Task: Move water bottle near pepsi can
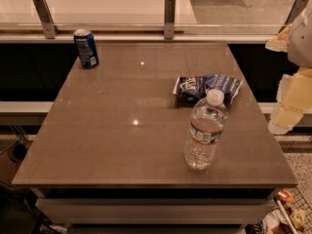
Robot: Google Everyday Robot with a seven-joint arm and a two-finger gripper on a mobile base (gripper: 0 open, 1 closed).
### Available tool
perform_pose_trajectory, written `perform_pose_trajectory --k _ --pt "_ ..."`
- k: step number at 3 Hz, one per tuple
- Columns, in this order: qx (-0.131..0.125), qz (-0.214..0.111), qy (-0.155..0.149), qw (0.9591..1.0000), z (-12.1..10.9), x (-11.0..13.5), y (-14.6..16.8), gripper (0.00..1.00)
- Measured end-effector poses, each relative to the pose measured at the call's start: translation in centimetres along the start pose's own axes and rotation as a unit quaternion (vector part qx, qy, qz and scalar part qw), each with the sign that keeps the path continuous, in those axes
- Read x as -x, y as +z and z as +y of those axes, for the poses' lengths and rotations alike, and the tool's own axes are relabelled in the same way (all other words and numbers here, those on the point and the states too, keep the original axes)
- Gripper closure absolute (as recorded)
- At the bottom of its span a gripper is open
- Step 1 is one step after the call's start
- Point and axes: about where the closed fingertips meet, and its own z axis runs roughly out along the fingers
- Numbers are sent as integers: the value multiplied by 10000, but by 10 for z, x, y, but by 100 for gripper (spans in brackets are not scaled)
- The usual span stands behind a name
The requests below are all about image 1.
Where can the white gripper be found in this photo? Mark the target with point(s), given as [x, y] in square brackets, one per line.
[300, 44]

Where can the clear plastic water bottle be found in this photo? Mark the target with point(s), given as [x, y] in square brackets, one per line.
[206, 125]

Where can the blue pepsi can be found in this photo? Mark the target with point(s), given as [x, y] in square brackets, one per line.
[86, 46]

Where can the blue crumpled chip bag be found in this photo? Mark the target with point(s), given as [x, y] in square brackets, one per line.
[194, 88]

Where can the glass railing panel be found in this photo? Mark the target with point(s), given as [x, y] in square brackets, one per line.
[209, 16]

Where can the white drawer cabinet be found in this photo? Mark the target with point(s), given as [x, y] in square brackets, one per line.
[155, 211]

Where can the right metal railing bracket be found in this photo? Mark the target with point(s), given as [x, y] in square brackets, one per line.
[297, 7]

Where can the metal railing bracket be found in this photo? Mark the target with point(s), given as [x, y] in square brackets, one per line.
[169, 19]
[49, 29]
[297, 7]

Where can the middle metal railing bracket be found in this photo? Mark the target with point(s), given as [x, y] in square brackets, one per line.
[169, 19]

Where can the wire basket with snacks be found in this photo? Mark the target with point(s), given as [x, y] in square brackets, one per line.
[291, 215]

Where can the left metal railing bracket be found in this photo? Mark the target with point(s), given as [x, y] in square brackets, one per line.
[49, 29]

